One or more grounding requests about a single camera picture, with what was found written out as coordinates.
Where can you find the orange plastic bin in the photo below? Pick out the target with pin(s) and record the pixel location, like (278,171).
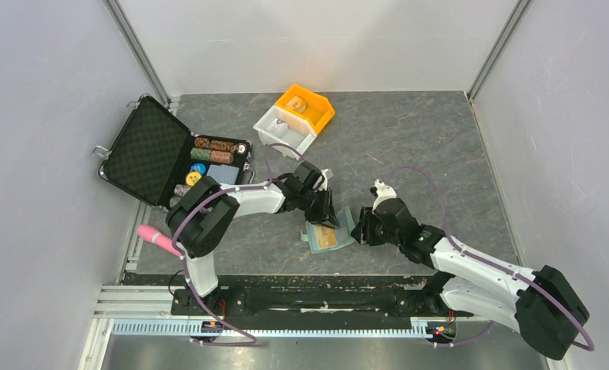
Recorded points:
(310,106)

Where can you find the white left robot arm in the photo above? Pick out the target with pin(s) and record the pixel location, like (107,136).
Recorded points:
(201,218)

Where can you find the white plastic bin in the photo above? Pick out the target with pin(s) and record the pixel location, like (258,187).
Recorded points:
(279,125)

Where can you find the green card holder wallet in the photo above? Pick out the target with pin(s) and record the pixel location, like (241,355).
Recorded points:
(343,233)

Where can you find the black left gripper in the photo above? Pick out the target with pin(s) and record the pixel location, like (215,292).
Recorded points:
(319,216)

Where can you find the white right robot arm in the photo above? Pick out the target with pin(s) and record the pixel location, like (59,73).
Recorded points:
(540,305)

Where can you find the black poker chip case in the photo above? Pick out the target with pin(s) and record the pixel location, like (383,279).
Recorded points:
(153,152)

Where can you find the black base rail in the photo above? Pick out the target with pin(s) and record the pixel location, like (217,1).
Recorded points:
(324,302)

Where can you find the orange blue chip stack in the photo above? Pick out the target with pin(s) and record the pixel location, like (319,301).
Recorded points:
(222,157)

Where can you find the blue playing card deck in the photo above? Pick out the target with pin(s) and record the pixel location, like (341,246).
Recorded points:
(223,173)

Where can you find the purple chip stack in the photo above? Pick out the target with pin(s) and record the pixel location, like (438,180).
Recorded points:
(181,190)

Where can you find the blue poker chip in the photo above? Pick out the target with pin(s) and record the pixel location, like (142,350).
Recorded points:
(198,168)

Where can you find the pink handled tool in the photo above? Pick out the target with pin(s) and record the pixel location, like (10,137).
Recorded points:
(152,235)

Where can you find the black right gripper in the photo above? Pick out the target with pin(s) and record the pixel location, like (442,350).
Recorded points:
(362,232)

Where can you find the brown chip stack top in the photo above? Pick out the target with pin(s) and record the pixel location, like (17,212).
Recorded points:
(206,143)

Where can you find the yellow poker chip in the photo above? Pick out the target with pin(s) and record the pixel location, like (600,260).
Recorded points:
(192,178)

